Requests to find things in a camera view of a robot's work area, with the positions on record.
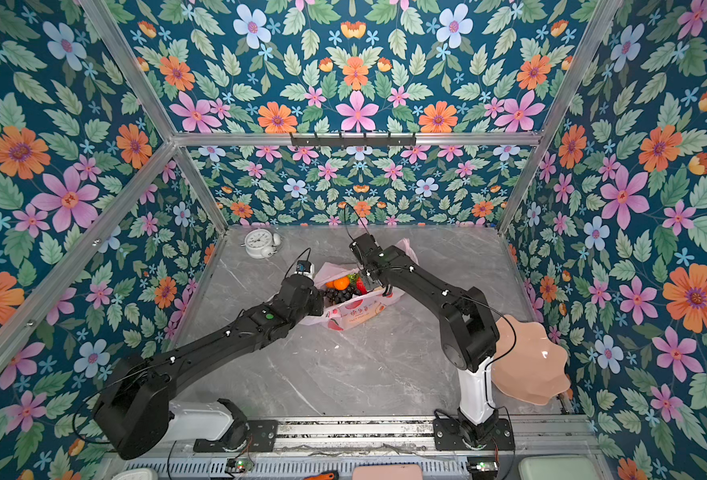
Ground fake orange tangerine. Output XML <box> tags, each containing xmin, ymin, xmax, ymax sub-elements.
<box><xmin>332</xmin><ymin>276</ymin><xmax>351</xmax><ymax>291</ymax></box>

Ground black hook rail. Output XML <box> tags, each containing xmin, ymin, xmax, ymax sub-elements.
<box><xmin>290</xmin><ymin>132</ymin><xmax>417</xmax><ymax>148</ymax></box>

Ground white alarm clock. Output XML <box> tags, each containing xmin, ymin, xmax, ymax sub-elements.
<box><xmin>244</xmin><ymin>228</ymin><xmax>283</xmax><ymax>260</ymax></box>

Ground orange tool handle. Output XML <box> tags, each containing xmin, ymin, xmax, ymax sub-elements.
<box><xmin>304</xmin><ymin>470</ymin><xmax>340</xmax><ymax>480</ymax></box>

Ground pink wavy bowl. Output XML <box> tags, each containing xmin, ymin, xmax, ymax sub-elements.
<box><xmin>491</xmin><ymin>315</ymin><xmax>571</xmax><ymax>406</ymax></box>

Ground pale green box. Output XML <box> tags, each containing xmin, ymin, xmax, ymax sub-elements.
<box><xmin>519</xmin><ymin>455</ymin><xmax>599</xmax><ymax>480</ymax></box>

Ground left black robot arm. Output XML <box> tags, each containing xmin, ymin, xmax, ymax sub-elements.
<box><xmin>93</xmin><ymin>274</ymin><xmax>324</xmax><ymax>460</ymax></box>

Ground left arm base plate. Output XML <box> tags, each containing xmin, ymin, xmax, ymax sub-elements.
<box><xmin>194</xmin><ymin>420</ymin><xmax>279</xmax><ymax>453</ymax></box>

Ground fake red apple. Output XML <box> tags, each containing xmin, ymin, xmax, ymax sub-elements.
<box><xmin>355</xmin><ymin>276</ymin><xmax>369</xmax><ymax>295</ymax></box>

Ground white object bottom left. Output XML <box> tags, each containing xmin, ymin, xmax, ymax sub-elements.
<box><xmin>112</xmin><ymin>468</ymin><xmax>159</xmax><ymax>480</ymax></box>

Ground fake purple grapes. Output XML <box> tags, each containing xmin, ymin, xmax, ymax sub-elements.
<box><xmin>324</xmin><ymin>285</ymin><xmax>361</xmax><ymax>306</ymax></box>

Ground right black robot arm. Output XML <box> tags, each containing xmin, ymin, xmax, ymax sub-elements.
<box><xmin>350</xmin><ymin>234</ymin><xmax>499</xmax><ymax>448</ymax></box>

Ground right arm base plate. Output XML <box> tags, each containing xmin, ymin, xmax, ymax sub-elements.
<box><xmin>433</xmin><ymin>417</ymin><xmax>515</xmax><ymax>451</ymax></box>

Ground pink plastic bag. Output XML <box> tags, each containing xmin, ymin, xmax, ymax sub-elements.
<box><xmin>300</xmin><ymin>262</ymin><xmax>405</xmax><ymax>331</ymax></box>

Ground aluminium mounting rail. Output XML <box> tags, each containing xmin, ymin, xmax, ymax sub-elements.
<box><xmin>110</xmin><ymin>415</ymin><xmax>597</xmax><ymax>457</ymax></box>

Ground pink box at bottom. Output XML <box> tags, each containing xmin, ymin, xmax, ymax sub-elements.
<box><xmin>352</xmin><ymin>464</ymin><xmax>423</xmax><ymax>480</ymax></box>

